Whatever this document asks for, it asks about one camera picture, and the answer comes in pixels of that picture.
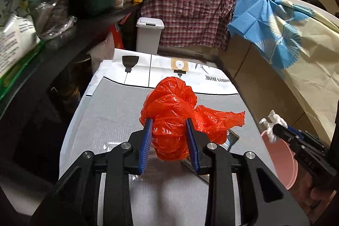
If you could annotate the person's right hand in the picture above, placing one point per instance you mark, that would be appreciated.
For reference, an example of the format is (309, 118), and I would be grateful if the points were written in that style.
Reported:
(319, 199)

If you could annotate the silver foil wrapper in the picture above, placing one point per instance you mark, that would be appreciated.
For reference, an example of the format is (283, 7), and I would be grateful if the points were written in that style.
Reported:
(231, 140)

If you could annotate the green white packet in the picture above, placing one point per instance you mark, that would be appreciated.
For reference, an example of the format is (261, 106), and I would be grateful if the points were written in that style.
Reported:
(16, 43)

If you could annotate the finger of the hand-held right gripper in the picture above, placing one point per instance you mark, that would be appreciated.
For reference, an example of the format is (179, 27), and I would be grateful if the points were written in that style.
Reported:
(312, 140)
(287, 136)

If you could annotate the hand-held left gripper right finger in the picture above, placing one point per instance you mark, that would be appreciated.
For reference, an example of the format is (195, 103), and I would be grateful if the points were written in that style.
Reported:
(192, 146)

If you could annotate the red plaid shirt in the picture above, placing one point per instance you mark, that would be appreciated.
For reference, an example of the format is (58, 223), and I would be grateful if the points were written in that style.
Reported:
(185, 16)

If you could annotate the red plastic bag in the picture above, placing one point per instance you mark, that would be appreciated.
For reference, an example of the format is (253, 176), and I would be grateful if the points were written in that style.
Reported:
(169, 109)

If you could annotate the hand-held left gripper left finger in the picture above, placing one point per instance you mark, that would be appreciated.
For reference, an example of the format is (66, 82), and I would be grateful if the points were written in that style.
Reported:
(147, 146)

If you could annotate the white tissue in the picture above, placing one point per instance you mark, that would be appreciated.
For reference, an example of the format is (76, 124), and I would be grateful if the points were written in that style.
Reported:
(272, 122)

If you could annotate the clear plastic bag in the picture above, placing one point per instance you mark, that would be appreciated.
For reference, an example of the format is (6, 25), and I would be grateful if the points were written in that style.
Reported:
(53, 16)

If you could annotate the cream blue patterned cloth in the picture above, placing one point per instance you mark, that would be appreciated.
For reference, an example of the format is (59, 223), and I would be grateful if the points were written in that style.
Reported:
(312, 56)

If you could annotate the pink plastic bin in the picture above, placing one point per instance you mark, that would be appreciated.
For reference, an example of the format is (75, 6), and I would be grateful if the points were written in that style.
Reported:
(280, 162)

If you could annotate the white lidded bin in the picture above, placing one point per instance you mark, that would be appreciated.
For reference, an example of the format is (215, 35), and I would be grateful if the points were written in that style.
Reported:
(148, 38)

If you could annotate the grey mat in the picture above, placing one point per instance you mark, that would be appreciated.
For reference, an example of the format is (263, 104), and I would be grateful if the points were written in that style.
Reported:
(111, 109)

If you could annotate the red blue packet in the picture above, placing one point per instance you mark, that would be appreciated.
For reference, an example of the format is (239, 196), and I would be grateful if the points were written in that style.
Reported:
(119, 38)

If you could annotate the black shelf rack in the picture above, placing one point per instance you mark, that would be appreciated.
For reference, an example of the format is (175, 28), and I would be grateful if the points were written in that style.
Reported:
(79, 31)

